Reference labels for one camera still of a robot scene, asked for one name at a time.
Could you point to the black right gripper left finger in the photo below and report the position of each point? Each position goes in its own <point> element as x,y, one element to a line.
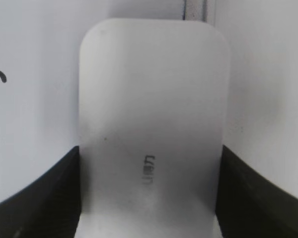
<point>50,207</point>

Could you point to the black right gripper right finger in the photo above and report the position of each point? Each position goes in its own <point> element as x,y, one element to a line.
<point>250,206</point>

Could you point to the white whiteboard eraser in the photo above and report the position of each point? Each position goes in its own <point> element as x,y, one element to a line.
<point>152,102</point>

